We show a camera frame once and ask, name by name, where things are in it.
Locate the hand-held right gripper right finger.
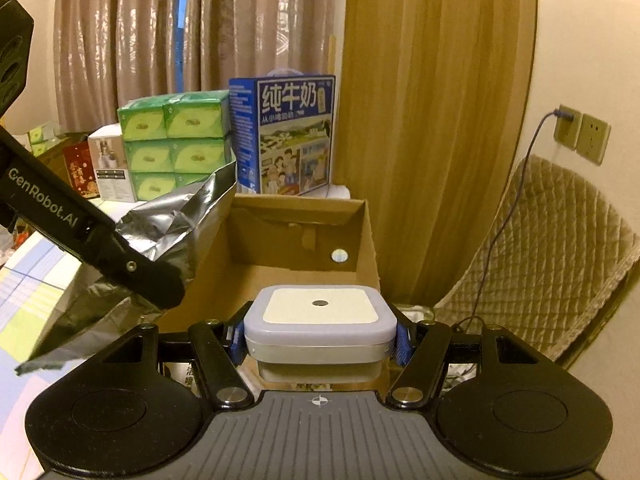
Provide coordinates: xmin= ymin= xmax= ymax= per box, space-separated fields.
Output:
xmin=385 ymin=304 xmax=547 ymax=409

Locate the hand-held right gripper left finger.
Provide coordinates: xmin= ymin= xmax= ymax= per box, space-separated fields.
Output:
xmin=91 ymin=302 xmax=256 ymax=409

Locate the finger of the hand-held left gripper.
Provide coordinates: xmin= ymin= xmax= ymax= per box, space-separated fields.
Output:
xmin=86 ymin=220 xmax=187 ymax=312

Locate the silver foil bag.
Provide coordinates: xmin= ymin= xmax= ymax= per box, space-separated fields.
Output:
xmin=14 ymin=160 xmax=239 ymax=377

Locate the white square night light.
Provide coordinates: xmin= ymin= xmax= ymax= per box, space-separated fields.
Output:
xmin=243 ymin=284 xmax=399 ymax=384

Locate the brown cardboard box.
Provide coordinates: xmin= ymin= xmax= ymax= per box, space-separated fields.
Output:
xmin=159 ymin=193 xmax=384 ymax=397

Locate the red gift box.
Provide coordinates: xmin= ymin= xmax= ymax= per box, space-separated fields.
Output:
xmin=62 ymin=142 xmax=102 ymax=199

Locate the open cardboard box with packs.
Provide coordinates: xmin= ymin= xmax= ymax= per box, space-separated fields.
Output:
xmin=25 ymin=122 xmax=91 ymax=173

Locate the white product box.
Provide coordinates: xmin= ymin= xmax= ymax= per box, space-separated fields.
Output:
xmin=87 ymin=124 xmax=139 ymax=202

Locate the stack of green tissue packs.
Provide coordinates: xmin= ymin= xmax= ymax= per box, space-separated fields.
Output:
xmin=117 ymin=89 xmax=232 ymax=204

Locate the chair with quilted cover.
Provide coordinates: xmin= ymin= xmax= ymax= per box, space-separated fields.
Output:
xmin=434 ymin=154 xmax=640 ymax=373

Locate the blue milk carton box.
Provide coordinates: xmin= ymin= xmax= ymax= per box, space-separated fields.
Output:
xmin=228 ymin=73 xmax=337 ymax=197

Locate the beige patterned curtain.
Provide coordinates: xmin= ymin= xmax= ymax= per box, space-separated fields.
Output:
xmin=51 ymin=0 xmax=348 ymax=137

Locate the golden curtain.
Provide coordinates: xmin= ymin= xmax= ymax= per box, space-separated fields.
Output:
xmin=330 ymin=0 xmax=540 ymax=307

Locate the wall socket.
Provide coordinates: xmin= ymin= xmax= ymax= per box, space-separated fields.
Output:
xmin=552 ymin=104 xmax=612 ymax=166

